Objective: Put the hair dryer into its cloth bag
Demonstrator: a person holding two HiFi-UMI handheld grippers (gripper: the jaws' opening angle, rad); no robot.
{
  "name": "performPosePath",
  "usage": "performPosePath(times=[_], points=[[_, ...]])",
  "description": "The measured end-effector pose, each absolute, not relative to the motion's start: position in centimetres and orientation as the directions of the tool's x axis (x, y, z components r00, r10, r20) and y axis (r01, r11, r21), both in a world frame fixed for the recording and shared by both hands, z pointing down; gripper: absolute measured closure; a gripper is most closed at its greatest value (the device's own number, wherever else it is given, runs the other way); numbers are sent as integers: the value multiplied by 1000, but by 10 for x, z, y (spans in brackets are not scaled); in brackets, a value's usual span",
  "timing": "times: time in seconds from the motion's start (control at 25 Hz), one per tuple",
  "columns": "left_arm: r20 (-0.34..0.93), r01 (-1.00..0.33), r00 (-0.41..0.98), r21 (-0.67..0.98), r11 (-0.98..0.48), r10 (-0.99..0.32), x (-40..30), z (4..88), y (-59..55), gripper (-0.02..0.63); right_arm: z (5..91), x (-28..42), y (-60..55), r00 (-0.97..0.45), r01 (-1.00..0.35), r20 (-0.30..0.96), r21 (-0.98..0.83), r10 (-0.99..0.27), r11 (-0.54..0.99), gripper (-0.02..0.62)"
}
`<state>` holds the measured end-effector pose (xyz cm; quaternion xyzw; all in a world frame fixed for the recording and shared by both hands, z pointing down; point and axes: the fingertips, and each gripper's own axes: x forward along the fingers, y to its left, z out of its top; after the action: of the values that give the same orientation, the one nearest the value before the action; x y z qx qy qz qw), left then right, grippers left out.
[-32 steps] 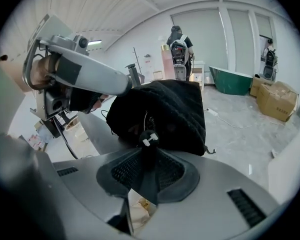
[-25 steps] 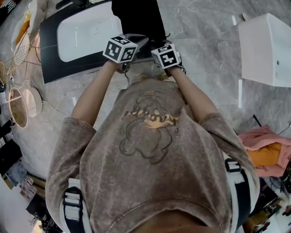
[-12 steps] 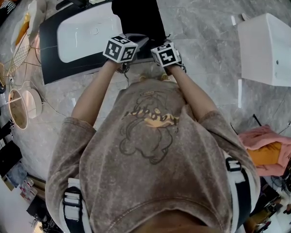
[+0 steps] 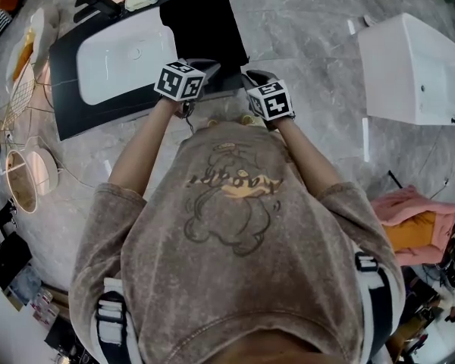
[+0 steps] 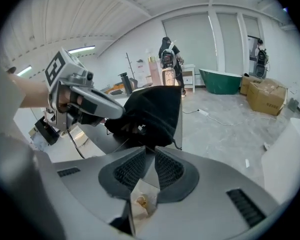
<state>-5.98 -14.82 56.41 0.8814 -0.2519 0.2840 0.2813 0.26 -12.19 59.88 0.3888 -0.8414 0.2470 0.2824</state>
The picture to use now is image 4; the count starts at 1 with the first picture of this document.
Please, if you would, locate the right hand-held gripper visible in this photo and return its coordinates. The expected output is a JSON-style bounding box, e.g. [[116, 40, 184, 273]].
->
[[243, 70, 295, 129]]

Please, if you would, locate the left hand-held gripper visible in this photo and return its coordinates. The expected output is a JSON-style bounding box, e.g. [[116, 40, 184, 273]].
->
[[153, 58, 224, 118]]

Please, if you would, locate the black cloth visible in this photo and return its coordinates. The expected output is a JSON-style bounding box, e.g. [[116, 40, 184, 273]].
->
[[158, 0, 250, 93]]

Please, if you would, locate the person's left forearm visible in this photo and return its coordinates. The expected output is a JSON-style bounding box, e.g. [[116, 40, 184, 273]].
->
[[108, 96, 180, 201]]

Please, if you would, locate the person's right forearm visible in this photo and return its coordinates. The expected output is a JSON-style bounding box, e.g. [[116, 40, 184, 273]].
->
[[276, 118, 343, 201]]

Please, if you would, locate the bluish plastic bag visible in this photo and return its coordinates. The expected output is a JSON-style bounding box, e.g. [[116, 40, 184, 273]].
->
[[8, 265, 43, 303]]

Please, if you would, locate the person's right shoe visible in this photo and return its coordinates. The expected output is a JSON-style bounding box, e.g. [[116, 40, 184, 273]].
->
[[241, 114, 267, 127]]

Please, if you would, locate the white sink basin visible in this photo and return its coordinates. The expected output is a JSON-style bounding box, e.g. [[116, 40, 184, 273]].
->
[[76, 8, 178, 106]]

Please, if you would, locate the black sink faucet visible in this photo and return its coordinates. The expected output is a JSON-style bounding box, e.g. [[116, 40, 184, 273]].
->
[[74, 0, 123, 25]]

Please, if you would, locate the dark-topped wooden vanity cabinet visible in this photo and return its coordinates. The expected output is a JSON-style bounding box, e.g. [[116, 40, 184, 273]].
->
[[48, 0, 251, 143]]

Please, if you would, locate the white rectangular box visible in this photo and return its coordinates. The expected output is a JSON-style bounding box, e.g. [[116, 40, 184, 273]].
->
[[357, 12, 455, 127]]

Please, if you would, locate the brown printed t-shirt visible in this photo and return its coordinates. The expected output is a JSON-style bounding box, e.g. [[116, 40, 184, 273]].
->
[[68, 123, 407, 364]]

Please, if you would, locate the white and orange seat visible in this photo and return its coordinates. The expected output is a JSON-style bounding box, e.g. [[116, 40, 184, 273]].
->
[[6, 8, 47, 83]]

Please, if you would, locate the white round container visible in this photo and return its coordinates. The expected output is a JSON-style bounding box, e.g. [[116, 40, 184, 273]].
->
[[24, 147, 59, 196]]

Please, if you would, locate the pink pet bed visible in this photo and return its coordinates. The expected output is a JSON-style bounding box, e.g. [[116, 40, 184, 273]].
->
[[369, 185, 455, 268]]

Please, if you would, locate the round gold-framed mirror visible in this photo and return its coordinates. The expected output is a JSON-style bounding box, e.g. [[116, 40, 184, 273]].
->
[[5, 149, 38, 215]]

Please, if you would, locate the black standing fixture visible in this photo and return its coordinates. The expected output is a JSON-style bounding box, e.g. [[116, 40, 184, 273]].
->
[[0, 199, 19, 244]]

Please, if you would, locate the black box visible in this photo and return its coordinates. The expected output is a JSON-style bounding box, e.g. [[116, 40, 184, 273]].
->
[[0, 231, 34, 290]]

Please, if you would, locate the group of red white packets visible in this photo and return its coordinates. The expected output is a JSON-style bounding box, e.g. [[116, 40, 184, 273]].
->
[[29, 290, 61, 328]]

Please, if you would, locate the white cabinet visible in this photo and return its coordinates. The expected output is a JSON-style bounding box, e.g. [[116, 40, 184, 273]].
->
[[0, 286, 60, 364]]

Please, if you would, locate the gold wire grid basket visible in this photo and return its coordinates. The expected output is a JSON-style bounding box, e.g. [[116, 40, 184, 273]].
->
[[2, 64, 38, 133]]

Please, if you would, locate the black white harness strap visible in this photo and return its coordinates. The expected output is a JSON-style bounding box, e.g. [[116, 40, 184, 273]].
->
[[354, 251, 398, 364], [93, 277, 138, 364]]

